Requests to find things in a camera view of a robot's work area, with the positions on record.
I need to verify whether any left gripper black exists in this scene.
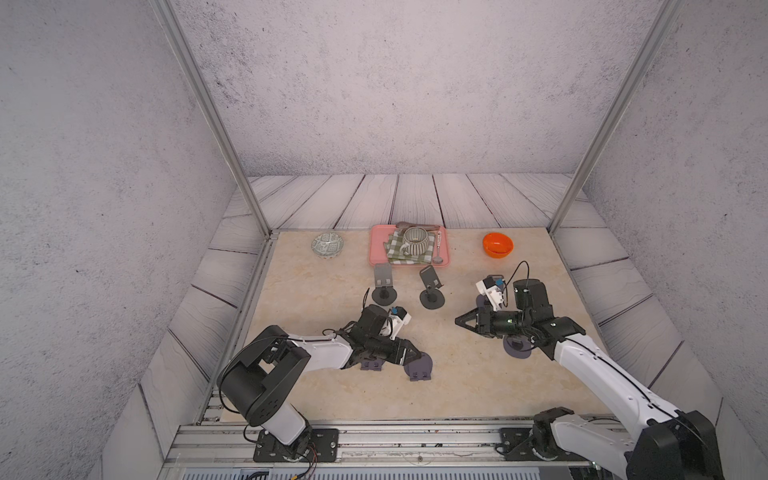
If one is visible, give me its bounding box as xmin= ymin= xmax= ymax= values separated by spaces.
xmin=364 ymin=335 xmax=424 ymax=366

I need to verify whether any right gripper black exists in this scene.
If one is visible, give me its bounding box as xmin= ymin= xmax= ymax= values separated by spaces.
xmin=455 ymin=306 xmax=532 ymax=339

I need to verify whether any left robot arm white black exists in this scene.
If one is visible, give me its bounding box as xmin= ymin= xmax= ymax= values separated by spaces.
xmin=217 ymin=304 xmax=424 ymax=456

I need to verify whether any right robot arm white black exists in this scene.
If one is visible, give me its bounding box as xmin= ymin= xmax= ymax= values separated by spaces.
xmin=455 ymin=276 xmax=724 ymax=479

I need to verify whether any metal spoon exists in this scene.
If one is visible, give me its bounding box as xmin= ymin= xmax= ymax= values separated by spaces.
xmin=432 ymin=230 xmax=444 ymax=265

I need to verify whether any orange bowl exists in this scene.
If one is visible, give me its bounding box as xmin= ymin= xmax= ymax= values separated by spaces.
xmin=482 ymin=232 xmax=514 ymax=259

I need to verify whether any green checkered cloth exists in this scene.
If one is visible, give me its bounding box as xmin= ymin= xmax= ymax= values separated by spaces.
xmin=384 ymin=229 xmax=436 ymax=265

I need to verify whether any striped ceramic cup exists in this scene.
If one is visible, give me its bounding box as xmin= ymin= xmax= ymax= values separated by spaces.
xmin=400 ymin=226 xmax=430 ymax=257

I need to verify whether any brown wooden spoon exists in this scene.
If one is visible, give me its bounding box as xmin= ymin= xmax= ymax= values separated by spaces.
xmin=395 ymin=222 xmax=443 ymax=231

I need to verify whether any pink tray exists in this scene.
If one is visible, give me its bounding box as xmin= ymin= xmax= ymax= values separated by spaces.
xmin=368 ymin=224 xmax=451 ymax=268

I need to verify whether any green patterned dish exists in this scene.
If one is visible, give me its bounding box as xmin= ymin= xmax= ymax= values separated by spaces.
xmin=311 ymin=232 xmax=345 ymax=259

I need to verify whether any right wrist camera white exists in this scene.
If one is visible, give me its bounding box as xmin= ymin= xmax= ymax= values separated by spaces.
xmin=476 ymin=275 xmax=506 ymax=312

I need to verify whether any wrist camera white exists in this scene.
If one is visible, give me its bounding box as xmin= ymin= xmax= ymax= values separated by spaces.
xmin=385 ymin=306 xmax=412 ymax=340
xmin=476 ymin=275 xmax=506 ymax=312

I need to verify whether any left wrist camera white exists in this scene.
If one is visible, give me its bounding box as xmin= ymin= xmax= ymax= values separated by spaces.
xmin=385 ymin=306 xmax=412 ymax=340

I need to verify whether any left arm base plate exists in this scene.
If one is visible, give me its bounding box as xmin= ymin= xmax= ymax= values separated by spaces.
xmin=253 ymin=427 xmax=340 ymax=463

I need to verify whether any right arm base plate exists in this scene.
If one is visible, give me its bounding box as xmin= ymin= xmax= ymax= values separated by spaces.
xmin=494 ymin=426 xmax=585 ymax=462

